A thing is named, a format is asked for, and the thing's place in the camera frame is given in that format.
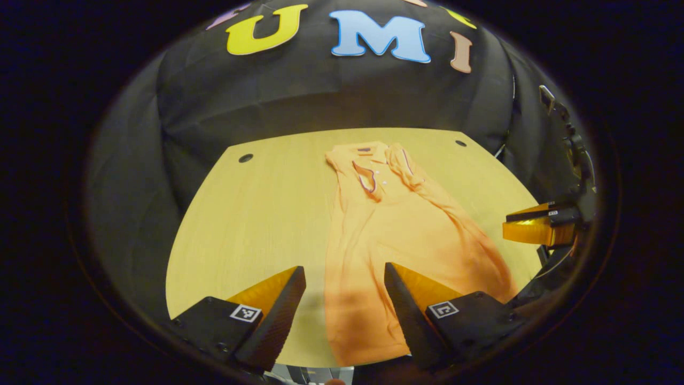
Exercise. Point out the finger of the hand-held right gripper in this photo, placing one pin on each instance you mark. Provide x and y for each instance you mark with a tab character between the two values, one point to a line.
534	234
534	216

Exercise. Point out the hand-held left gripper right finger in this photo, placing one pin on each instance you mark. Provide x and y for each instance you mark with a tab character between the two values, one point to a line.
411	321

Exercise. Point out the orange T-shirt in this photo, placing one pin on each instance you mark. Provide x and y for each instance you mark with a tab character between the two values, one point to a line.
406	230

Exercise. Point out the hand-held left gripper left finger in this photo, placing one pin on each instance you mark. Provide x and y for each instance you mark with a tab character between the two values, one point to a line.
275	326

